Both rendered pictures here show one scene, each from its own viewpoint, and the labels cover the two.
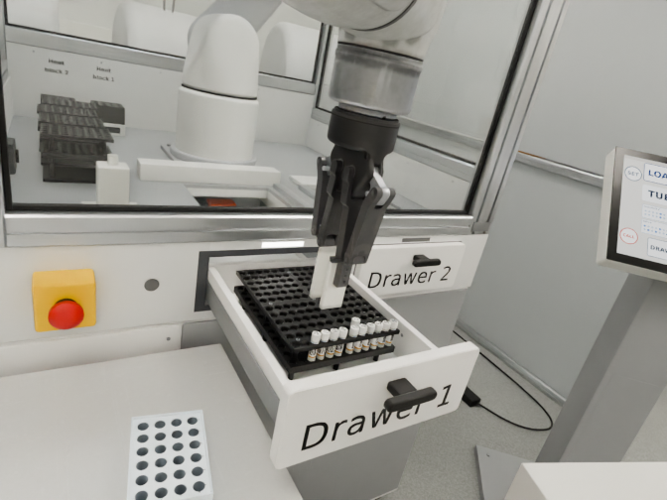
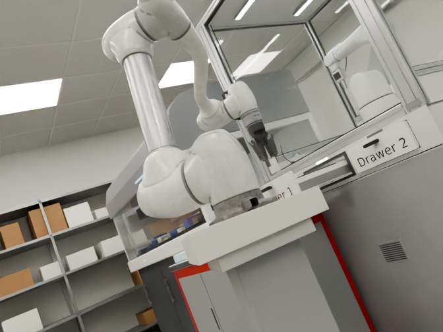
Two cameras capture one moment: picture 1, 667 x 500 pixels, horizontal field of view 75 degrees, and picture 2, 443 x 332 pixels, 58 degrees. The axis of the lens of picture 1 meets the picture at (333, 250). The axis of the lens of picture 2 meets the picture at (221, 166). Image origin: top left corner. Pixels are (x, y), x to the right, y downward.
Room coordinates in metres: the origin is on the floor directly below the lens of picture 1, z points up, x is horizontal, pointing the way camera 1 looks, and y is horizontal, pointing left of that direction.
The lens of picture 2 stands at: (0.35, -1.76, 0.81)
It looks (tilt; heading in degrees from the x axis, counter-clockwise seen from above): 9 degrees up; 92
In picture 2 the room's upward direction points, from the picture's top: 23 degrees counter-clockwise
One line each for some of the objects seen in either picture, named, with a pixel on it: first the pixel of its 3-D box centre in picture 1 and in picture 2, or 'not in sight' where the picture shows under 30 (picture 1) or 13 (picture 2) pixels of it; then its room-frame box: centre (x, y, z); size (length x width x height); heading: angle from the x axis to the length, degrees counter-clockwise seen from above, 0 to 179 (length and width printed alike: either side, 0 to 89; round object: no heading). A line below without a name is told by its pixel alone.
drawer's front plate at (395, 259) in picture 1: (411, 268); (380, 148); (0.89, -0.17, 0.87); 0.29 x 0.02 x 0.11; 125
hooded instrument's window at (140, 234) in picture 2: not in sight; (207, 198); (0.00, 1.68, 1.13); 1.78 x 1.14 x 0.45; 125
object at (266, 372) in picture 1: (307, 315); (310, 182); (0.61, 0.02, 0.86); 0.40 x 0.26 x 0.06; 35
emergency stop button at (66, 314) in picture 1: (66, 312); not in sight; (0.47, 0.32, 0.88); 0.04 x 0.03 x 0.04; 125
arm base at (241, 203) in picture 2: not in sight; (241, 205); (0.31, -0.57, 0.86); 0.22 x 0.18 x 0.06; 111
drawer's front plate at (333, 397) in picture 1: (384, 398); (275, 194); (0.44, -0.10, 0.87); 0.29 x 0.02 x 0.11; 125
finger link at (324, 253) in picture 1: (325, 272); (275, 165); (0.50, 0.00, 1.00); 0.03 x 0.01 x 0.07; 125
